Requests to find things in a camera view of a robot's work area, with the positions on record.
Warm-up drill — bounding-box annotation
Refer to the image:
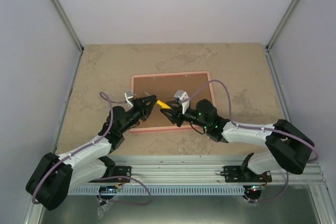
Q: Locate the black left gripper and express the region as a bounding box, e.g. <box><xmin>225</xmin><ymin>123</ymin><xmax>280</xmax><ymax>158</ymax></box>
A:
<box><xmin>120</xmin><ymin>95</ymin><xmax>156</xmax><ymax>134</ymax></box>

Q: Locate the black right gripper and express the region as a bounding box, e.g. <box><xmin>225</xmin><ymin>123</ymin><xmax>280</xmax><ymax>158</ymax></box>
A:
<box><xmin>161</xmin><ymin>101</ymin><xmax>209</xmax><ymax>129</ymax></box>

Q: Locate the yellow black pen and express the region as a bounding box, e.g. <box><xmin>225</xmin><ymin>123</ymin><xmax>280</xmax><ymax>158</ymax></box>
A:
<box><xmin>149</xmin><ymin>95</ymin><xmax>173</xmax><ymax>110</ymax></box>

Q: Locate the pink picture frame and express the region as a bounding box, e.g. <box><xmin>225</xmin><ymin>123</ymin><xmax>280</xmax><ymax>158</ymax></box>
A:
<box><xmin>130</xmin><ymin>70</ymin><xmax>217</xmax><ymax>133</ymax></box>

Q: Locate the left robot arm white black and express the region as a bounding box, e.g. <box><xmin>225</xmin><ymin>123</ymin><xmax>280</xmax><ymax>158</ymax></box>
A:
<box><xmin>26</xmin><ymin>92</ymin><xmax>157</xmax><ymax>210</ymax></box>

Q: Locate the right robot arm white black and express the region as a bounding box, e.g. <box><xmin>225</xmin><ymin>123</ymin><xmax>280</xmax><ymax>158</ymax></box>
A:
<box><xmin>160</xmin><ymin>99</ymin><xmax>314</xmax><ymax>182</ymax></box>

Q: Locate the metal sheet front panel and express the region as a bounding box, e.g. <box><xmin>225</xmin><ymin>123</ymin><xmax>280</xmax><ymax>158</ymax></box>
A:
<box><xmin>24</xmin><ymin>185</ymin><xmax>335</xmax><ymax>223</ymax></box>

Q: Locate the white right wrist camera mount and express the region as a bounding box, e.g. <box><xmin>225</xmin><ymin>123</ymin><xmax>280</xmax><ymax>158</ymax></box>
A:
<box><xmin>174</xmin><ymin>90</ymin><xmax>190</xmax><ymax>114</ymax></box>

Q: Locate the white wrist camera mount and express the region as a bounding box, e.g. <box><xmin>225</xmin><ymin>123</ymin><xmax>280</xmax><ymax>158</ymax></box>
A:
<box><xmin>124</xmin><ymin>90</ymin><xmax>134</xmax><ymax>109</ymax></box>
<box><xmin>174</xmin><ymin>90</ymin><xmax>190</xmax><ymax>114</ymax></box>

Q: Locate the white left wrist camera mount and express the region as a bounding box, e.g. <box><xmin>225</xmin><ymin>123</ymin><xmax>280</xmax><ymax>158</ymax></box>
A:
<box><xmin>124</xmin><ymin>90</ymin><xmax>134</xmax><ymax>109</ymax></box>

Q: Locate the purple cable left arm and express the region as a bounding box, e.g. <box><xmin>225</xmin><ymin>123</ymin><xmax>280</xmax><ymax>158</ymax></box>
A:
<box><xmin>31</xmin><ymin>91</ymin><xmax>153</xmax><ymax>206</ymax></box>

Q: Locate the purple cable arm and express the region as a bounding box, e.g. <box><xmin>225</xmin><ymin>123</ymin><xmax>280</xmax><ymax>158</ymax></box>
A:
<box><xmin>187</xmin><ymin>79</ymin><xmax>320</xmax><ymax>204</ymax></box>
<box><xmin>31</xmin><ymin>91</ymin><xmax>153</xmax><ymax>206</ymax></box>

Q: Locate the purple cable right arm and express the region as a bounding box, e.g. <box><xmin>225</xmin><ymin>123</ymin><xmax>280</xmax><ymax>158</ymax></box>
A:
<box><xmin>187</xmin><ymin>79</ymin><xmax>320</xmax><ymax>204</ymax></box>

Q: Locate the aluminium rail front beam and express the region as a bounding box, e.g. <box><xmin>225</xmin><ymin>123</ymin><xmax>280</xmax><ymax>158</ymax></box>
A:
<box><xmin>36</xmin><ymin>155</ymin><xmax>326</xmax><ymax>186</ymax></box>

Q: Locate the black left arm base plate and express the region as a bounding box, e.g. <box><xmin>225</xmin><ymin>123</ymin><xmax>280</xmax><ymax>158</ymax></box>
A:
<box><xmin>103</xmin><ymin>166</ymin><xmax>132</xmax><ymax>184</ymax></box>

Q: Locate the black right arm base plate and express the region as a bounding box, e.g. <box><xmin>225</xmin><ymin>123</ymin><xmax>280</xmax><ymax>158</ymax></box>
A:
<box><xmin>220</xmin><ymin>166</ymin><xmax>272</xmax><ymax>183</ymax></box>

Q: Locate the aluminium side rail right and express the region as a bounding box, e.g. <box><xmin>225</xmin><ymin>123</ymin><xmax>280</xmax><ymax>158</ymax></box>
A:
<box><xmin>265</xmin><ymin>48</ymin><xmax>308</xmax><ymax>163</ymax></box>

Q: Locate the grey slotted cable duct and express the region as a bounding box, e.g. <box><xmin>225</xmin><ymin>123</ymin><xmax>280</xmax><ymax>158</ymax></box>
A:
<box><xmin>68</xmin><ymin>185</ymin><xmax>266</xmax><ymax>196</ymax></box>

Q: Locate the aluminium corner post left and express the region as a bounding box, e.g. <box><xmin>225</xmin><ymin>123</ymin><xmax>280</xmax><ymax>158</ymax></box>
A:
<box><xmin>51</xmin><ymin>0</ymin><xmax>84</xmax><ymax>53</ymax></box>

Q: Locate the aluminium corner post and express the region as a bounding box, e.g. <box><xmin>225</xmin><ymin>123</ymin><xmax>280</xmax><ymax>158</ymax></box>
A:
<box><xmin>265</xmin><ymin>0</ymin><xmax>301</xmax><ymax>52</ymax></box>
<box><xmin>51</xmin><ymin>0</ymin><xmax>84</xmax><ymax>53</ymax></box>

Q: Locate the aluminium corner post right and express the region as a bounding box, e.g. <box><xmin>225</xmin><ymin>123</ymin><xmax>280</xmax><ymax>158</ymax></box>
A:
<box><xmin>265</xmin><ymin>0</ymin><xmax>301</xmax><ymax>52</ymax></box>

